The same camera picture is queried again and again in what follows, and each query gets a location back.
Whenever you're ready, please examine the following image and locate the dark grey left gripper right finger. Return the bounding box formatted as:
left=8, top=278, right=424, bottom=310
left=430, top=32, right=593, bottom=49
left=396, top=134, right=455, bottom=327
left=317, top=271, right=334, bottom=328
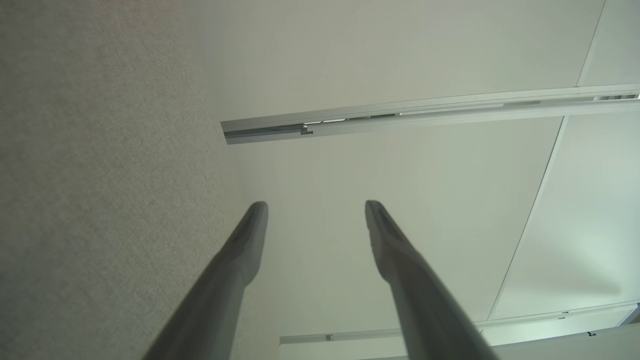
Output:
left=364, top=200, right=501, bottom=360

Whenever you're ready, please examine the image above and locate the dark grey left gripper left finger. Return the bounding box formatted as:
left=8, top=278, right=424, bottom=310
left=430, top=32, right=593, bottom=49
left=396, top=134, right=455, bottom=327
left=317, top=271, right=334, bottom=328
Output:
left=142, top=201, right=269, bottom=360

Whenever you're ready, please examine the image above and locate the thin white ceiling rail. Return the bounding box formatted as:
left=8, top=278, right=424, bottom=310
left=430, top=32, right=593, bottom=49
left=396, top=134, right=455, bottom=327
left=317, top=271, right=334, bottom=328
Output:
left=279, top=300, right=640, bottom=346

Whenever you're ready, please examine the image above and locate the long white ceiling track rail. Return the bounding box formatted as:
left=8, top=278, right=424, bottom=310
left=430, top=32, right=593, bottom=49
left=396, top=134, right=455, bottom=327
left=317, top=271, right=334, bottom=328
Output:
left=220, top=83, right=640, bottom=146

